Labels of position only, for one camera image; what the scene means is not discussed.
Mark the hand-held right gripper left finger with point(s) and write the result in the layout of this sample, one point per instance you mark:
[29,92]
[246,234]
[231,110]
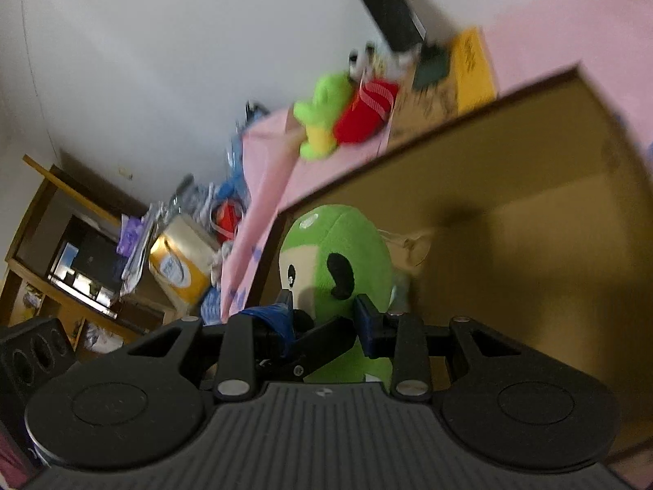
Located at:
[283,316]

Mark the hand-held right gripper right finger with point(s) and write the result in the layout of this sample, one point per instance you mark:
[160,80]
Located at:
[366,324]

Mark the large green plush toy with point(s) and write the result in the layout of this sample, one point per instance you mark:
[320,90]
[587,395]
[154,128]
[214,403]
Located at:
[331,245]

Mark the brown cardboard box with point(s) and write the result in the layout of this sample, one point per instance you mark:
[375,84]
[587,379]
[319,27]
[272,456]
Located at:
[510,214]

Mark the wooden shelf cabinet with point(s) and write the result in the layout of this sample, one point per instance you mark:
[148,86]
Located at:
[41,265]

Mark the red round object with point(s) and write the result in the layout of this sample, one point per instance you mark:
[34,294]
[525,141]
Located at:
[227,217]

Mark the yellow white tissue pack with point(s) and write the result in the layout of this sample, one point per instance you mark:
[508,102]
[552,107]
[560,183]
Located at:
[178,265]

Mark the black electronic device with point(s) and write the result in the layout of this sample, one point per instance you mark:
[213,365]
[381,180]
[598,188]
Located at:
[86,260]

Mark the purple packet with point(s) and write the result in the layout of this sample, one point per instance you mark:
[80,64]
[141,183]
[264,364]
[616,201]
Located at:
[131,237]

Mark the red plush toy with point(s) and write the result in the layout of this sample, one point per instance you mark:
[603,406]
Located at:
[365,112]

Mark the small green frog plush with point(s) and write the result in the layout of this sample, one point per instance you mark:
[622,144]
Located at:
[321,107]

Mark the small panda plush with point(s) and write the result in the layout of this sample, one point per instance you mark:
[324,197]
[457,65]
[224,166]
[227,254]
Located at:
[365,58]

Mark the dark green phone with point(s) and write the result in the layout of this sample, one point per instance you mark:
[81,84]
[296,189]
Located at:
[431,66]

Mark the yellow box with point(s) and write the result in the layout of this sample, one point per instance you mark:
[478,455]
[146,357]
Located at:
[467,71]

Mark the black tablet on stand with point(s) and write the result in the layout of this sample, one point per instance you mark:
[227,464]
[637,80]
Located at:
[387,10]

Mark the pink printed bed sheet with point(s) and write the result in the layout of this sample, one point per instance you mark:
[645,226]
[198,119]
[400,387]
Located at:
[561,25]

